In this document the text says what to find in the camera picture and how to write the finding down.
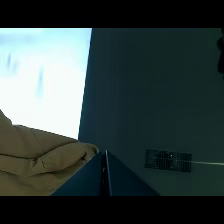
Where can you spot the tan garment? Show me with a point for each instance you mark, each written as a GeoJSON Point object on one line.
{"type": "Point", "coordinates": [36, 156]}

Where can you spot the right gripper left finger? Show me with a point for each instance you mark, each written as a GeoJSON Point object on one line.
{"type": "Point", "coordinates": [87, 180]}

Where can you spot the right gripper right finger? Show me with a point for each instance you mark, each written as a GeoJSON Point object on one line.
{"type": "Point", "coordinates": [126, 181]}

